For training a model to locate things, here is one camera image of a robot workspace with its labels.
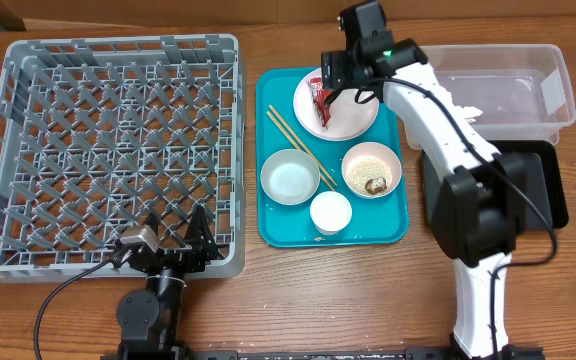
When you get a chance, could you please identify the red snack wrapper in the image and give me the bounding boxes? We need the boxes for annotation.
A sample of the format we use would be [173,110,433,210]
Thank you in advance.
[307,77,331,128]

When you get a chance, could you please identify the pink bowl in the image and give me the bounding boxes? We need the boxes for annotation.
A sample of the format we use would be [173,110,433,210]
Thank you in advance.
[341,142,402,199]

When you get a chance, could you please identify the rice and food leftovers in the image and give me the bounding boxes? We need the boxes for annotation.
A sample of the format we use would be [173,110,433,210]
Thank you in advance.
[345,156,393,197]

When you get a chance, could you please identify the grey bowl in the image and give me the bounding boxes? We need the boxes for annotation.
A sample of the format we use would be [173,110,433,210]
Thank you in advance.
[260,149,320,206]

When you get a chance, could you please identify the white cup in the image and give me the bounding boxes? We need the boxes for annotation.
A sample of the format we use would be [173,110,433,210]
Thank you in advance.
[310,191,352,235]

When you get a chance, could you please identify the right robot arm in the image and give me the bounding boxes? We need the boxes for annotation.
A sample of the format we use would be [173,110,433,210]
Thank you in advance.
[321,39,526,359]

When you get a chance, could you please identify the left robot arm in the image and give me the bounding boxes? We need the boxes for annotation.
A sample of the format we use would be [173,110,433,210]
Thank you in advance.
[116,205,219,360]

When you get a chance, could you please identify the grey plastic dishwasher rack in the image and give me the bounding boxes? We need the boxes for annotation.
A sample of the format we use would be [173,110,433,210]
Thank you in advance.
[0,34,246,283]

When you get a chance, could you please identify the black waste tray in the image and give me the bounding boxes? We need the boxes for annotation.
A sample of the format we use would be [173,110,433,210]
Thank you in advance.
[420,139,570,232]

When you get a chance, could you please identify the large pink plate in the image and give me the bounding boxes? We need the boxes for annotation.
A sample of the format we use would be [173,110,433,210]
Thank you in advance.
[293,69,379,141]

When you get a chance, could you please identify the wooden chopstick upper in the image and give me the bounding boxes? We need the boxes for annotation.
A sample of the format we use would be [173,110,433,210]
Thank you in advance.
[267,104,339,188]

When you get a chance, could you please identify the teal plastic tray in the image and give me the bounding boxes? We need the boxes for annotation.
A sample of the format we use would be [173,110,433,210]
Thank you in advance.
[256,68,409,248]

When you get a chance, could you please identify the clear plastic bin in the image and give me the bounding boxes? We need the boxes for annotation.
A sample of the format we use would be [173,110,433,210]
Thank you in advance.
[423,44,576,145]

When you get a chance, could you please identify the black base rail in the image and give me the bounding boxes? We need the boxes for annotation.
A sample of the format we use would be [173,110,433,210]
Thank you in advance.
[100,345,545,360]

